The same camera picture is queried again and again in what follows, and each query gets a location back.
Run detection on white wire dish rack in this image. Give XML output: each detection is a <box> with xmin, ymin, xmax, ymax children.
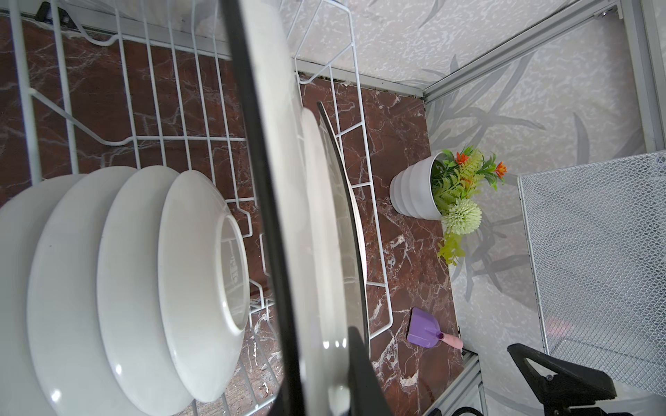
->
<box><xmin>7</xmin><ymin>0</ymin><xmax>395</xmax><ymax>416</ymax></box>

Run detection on square white plate black rim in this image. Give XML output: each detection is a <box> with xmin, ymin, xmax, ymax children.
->
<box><xmin>220</xmin><ymin>1</ymin><xmax>350</xmax><ymax>415</ymax></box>

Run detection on purple scoop pink handle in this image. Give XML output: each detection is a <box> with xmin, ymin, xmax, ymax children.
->
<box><xmin>407</xmin><ymin>308</ymin><xmax>463</xmax><ymax>350</ymax></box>

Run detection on pink object in basket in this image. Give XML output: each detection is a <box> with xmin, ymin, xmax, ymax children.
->
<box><xmin>545</xmin><ymin>317</ymin><xmax>573</xmax><ymax>343</ymax></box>

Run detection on white pot artificial flowers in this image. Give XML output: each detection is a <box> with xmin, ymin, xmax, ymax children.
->
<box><xmin>390</xmin><ymin>146</ymin><xmax>507</xmax><ymax>265</ymax></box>

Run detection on square white plate rear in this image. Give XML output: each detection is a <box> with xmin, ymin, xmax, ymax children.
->
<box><xmin>302</xmin><ymin>102</ymin><xmax>370</xmax><ymax>353</ymax></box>

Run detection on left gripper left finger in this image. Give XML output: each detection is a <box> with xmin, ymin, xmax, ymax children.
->
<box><xmin>267</xmin><ymin>384</ymin><xmax>302</xmax><ymax>416</ymax></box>

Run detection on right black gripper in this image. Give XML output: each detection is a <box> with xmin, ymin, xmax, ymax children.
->
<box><xmin>507</xmin><ymin>343</ymin><xmax>617</xmax><ymax>416</ymax></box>

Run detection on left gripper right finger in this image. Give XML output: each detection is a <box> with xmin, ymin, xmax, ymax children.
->
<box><xmin>349</xmin><ymin>326</ymin><xmax>392</xmax><ymax>416</ymax></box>

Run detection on white mesh wall basket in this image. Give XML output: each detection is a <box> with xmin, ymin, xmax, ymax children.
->
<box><xmin>519</xmin><ymin>151</ymin><xmax>665</xmax><ymax>395</ymax></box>

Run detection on round white plate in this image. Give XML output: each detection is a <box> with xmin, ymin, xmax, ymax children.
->
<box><xmin>27</xmin><ymin>166</ymin><xmax>140</xmax><ymax>415</ymax></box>
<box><xmin>1</xmin><ymin>174</ymin><xmax>85</xmax><ymax>415</ymax></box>
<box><xmin>96</xmin><ymin>166</ymin><xmax>193</xmax><ymax>415</ymax></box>
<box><xmin>158</xmin><ymin>171</ymin><xmax>249</xmax><ymax>402</ymax></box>

